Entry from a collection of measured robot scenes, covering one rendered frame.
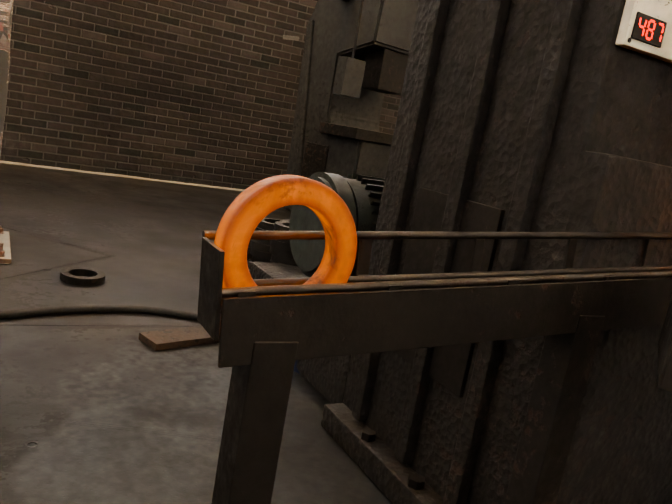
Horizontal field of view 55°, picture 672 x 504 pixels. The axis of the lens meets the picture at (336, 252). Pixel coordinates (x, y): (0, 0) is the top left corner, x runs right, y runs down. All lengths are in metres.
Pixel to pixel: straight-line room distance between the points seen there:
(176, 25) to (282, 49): 1.16
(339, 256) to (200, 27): 6.31
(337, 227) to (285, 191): 0.09
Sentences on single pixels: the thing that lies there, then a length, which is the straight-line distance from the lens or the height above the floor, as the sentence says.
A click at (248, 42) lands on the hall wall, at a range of 7.20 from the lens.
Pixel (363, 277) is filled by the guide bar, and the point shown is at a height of 0.64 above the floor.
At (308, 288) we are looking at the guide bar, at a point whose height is 0.63.
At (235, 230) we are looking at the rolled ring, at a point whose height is 0.70.
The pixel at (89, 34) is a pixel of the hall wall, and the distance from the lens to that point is 6.84.
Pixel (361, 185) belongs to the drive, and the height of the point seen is 0.66.
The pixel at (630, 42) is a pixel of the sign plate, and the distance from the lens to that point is 1.28.
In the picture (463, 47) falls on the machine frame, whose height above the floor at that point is 1.07.
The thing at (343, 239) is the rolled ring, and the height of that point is 0.70.
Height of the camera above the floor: 0.83
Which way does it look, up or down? 11 degrees down
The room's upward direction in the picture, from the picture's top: 10 degrees clockwise
